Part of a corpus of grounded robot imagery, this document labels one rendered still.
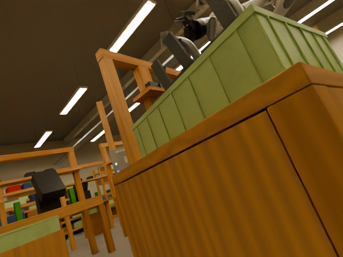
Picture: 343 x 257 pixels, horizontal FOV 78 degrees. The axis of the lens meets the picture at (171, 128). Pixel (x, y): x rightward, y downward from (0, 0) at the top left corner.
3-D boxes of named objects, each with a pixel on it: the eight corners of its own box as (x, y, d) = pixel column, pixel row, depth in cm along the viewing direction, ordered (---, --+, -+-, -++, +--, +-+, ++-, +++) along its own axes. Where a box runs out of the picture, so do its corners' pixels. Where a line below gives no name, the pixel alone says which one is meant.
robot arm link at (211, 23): (215, 17, 80) (222, 15, 84) (190, 16, 87) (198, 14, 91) (214, 42, 85) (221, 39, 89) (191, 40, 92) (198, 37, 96)
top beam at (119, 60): (198, 80, 294) (196, 75, 296) (102, 56, 178) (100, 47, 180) (193, 84, 299) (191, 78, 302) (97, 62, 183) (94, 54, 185)
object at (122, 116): (225, 146, 272) (198, 80, 294) (138, 166, 156) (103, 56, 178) (220, 148, 277) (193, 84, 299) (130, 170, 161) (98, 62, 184)
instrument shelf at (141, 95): (203, 97, 256) (202, 94, 257) (150, 89, 186) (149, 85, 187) (188, 106, 271) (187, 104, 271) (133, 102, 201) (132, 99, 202)
